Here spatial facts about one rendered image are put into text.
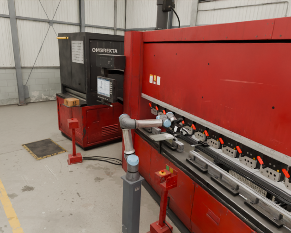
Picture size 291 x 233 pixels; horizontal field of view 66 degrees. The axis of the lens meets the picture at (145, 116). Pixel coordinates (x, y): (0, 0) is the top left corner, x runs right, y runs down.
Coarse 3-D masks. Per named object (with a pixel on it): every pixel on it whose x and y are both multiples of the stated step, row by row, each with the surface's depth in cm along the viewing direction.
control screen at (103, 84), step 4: (100, 80) 362; (104, 80) 353; (108, 80) 346; (100, 84) 363; (104, 84) 355; (108, 84) 347; (100, 88) 365; (104, 88) 357; (108, 88) 349; (100, 92) 367; (104, 92) 359; (108, 92) 351; (108, 96) 353
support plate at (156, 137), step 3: (150, 135) 288; (153, 135) 289; (156, 135) 289; (159, 135) 290; (153, 138) 280; (156, 138) 280; (159, 138) 281; (162, 138) 281; (165, 138) 282; (168, 138) 282; (171, 138) 283
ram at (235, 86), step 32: (160, 64) 294; (192, 64) 236; (224, 64) 197; (256, 64) 169; (288, 64) 148; (160, 96) 301; (192, 96) 241; (224, 96) 200; (256, 96) 172; (288, 96) 150; (224, 128) 203; (256, 128) 174; (288, 128) 152
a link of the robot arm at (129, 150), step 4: (120, 116) 227; (124, 116) 221; (128, 116) 222; (120, 120) 223; (120, 124) 227; (124, 132) 228; (128, 132) 228; (124, 136) 230; (128, 136) 230; (124, 140) 232; (128, 140) 231; (128, 144) 232; (132, 144) 235; (128, 148) 234; (132, 148) 236; (124, 152) 237; (128, 152) 234; (132, 152) 235; (124, 156) 244
